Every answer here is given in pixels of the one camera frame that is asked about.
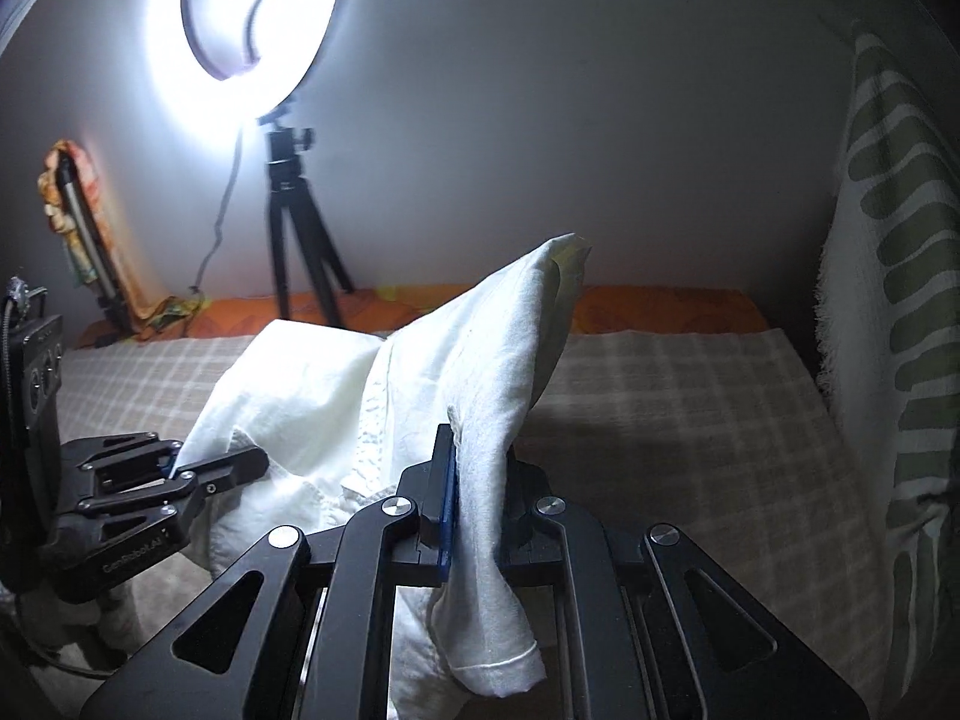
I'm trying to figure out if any orange patterned bed sheet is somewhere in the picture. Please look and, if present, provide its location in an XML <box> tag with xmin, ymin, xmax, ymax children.
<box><xmin>135</xmin><ymin>284</ymin><xmax>768</xmax><ymax>343</ymax></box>

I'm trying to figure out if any plaid beige bed blanket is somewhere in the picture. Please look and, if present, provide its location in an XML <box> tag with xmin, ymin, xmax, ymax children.
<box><xmin>57</xmin><ymin>330</ymin><xmax>889</xmax><ymax>709</ymax></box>

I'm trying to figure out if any bright ring light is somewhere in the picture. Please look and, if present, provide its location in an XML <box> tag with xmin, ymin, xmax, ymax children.
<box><xmin>143</xmin><ymin>0</ymin><xmax>337</xmax><ymax>145</ymax></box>

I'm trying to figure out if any black camera box with buttons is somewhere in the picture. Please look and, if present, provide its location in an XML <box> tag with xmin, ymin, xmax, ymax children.
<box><xmin>2</xmin><ymin>277</ymin><xmax>64</xmax><ymax>528</ymax></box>

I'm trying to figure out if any green striped white pillow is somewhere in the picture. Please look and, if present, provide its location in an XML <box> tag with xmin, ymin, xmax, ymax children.
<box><xmin>818</xmin><ymin>21</ymin><xmax>958</xmax><ymax>709</ymax></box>

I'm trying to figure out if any white long-sleeved shirt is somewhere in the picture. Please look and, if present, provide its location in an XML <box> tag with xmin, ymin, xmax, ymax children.
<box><xmin>179</xmin><ymin>234</ymin><xmax>589</xmax><ymax>718</ymax></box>

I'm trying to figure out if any black ring light cable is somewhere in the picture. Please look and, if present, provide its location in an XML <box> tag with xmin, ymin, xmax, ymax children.
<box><xmin>187</xmin><ymin>130</ymin><xmax>246</xmax><ymax>296</ymax></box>

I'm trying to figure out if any black mini tripod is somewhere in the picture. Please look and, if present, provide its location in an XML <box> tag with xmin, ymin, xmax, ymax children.
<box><xmin>257</xmin><ymin>94</ymin><xmax>355</xmax><ymax>328</ymax></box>

